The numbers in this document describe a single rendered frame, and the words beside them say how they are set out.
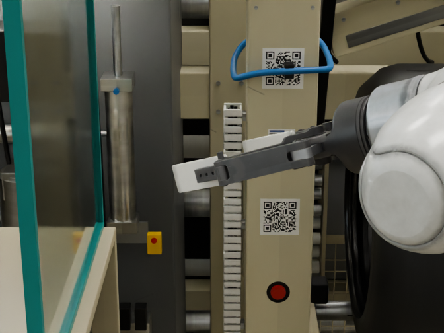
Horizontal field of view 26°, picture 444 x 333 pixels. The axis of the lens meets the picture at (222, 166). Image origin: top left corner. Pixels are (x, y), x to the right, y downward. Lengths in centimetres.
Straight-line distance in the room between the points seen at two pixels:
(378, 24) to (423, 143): 147
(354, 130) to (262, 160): 9
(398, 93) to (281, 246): 98
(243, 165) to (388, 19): 125
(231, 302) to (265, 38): 54
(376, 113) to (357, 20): 124
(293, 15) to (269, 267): 49
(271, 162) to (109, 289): 82
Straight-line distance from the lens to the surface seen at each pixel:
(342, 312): 217
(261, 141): 111
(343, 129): 94
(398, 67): 188
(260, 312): 193
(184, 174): 101
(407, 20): 216
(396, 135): 71
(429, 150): 70
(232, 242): 187
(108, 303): 172
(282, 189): 182
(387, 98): 92
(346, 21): 215
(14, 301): 145
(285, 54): 174
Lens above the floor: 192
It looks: 20 degrees down
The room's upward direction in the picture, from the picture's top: straight up
